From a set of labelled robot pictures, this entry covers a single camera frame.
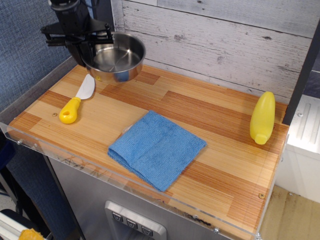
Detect yellow object bottom left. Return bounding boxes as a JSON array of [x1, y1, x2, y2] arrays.
[[18, 228, 45, 240]]

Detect yellow handled toy knife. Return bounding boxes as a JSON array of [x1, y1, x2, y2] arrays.
[[59, 74, 96, 124]]

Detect blue folded cloth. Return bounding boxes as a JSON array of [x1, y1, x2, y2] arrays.
[[107, 110, 207, 192]]

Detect stainless steel cabinet front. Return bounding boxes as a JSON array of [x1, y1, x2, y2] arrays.
[[48, 158, 226, 240]]

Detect black vertical post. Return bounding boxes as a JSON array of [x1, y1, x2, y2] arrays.
[[281, 0, 320, 125]]

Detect clear acrylic table guard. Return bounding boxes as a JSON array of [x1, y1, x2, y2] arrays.
[[0, 47, 289, 240]]

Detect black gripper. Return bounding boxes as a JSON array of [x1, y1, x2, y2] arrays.
[[40, 6, 114, 67]]

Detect white appliance with vents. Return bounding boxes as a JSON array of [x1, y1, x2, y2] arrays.
[[275, 95, 320, 203]]

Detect yellow plastic bottle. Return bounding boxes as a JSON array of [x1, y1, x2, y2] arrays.
[[249, 91, 276, 145]]

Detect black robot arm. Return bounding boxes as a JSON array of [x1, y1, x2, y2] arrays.
[[40, 0, 114, 67]]

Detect stainless steel pot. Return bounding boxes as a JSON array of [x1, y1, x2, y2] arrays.
[[82, 32, 146, 83]]

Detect silver button control panel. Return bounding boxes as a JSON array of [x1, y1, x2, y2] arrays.
[[104, 200, 167, 240]]

